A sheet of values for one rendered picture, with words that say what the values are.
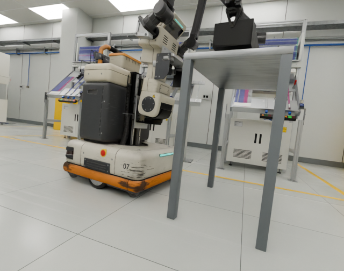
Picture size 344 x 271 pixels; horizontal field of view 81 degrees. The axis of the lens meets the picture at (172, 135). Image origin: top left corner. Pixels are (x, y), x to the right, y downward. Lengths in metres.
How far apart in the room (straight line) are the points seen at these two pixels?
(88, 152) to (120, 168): 0.28
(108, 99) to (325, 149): 3.96
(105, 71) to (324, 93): 3.94
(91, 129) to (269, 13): 4.21
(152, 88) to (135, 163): 0.50
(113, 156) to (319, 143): 3.89
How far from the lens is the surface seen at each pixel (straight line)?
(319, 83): 4.61
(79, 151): 1.49
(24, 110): 7.85
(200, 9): 1.72
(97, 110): 1.42
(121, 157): 1.22
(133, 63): 1.66
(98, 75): 1.46
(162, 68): 1.33
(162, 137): 2.94
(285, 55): 0.92
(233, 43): 1.04
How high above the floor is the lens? 0.47
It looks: 3 degrees down
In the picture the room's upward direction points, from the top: 6 degrees clockwise
